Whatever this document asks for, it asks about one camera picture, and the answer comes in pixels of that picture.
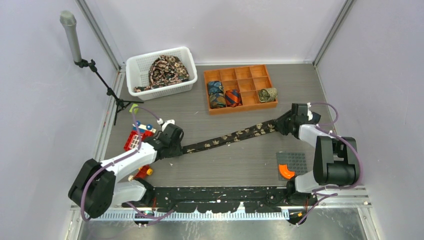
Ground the black gold floral tie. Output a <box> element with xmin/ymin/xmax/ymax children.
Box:
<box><xmin>182</xmin><ymin>119</ymin><xmax>277</xmax><ymax>154</ymax></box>

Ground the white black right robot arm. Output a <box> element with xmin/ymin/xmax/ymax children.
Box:
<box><xmin>275</xmin><ymin>103</ymin><xmax>362</xmax><ymax>205</ymax></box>

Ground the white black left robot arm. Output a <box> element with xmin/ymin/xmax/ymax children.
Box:
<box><xmin>68</xmin><ymin>121</ymin><xmax>184</xmax><ymax>219</ymax></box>

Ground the pile of floral ties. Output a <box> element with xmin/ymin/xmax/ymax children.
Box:
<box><xmin>133</xmin><ymin>55</ymin><xmax>190</xmax><ymax>93</ymax></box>

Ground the red white toy block truck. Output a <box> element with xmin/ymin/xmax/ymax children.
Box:
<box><xmin>123</xmin><ymin>120</ymin><xmax>156</xmax><ymax>152</ymax></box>

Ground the green patterned rolled tie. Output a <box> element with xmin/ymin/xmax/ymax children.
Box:
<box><xmin>257</xmin><ymin>87</ymin><xmax>278</xmax><ymax>103</ymax></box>

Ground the small red toy car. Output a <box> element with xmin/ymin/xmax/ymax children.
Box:
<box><xmin>128</xmin><ymin>164</ymin><xmax>153</xmax><ymax>181</ymax></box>

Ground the grey studded baseplate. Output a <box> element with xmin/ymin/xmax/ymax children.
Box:
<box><xmin>276</xmin><ymin>151</ymin><xmax>312</xmax><ymax>181</ymax></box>

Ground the orange curved toy piece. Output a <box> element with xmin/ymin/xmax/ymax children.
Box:
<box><xmin>278</xmin><ymin>164</ymin><xmax>296</xmax><ymax>180</ymax></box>

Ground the green toy block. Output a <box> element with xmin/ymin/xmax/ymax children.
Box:
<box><xmin>129</xmin><ymin>103</ymin><xmax>139</xmax><ymax>115</ymax></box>

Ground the orange wooden divided tray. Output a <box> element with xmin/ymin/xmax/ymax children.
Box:
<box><xmin>203</xmin><ymin>64</ymin><xmax>278</xmax><ymax>115</ymax></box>

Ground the orange navy striped rolled tie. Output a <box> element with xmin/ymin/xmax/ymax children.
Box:
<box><xmin>224</xmin><ymin>89</ymin><xmax>242</xmax><ymax>108</ymax></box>

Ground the navy floral rolled tie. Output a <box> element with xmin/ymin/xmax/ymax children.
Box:
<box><xmin>208</xmin><ymin>92</ymin><xmax>227</xmax><ymax>109</ymax></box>

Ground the teal navy rolled tie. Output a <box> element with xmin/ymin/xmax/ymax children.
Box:
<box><xmin>206</xmin><ymin>80</ymin><xmax>224</xmax><ymax>96</ymax></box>

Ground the white plastic basket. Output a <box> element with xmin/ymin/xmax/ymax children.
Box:
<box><xmin>125</xmin><ymin>46</ymin><xmax>198</xmax><ymax>101</ymax></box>

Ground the black microphone tripod stand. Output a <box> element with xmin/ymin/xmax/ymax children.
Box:
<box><xmin>74</xmin><ymin>59</ymin><xmax>144</xmax><ymax>126</ymax></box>

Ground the grey microphone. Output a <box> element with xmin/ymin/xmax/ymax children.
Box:
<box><xmin>59</xmin><ymin>10</ymin><xmax>82</xmax><ymax>64</ymax></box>

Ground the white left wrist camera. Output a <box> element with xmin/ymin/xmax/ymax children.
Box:
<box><xmin>161</xmin><ymin>119</ymin><xmax>175</xmax><ymax>131</ymax></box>

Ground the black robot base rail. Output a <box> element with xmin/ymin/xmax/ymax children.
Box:
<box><xmin>132</xmin><ymin>186</ymin><xmax>317</xmax><ymax>214</ymax></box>

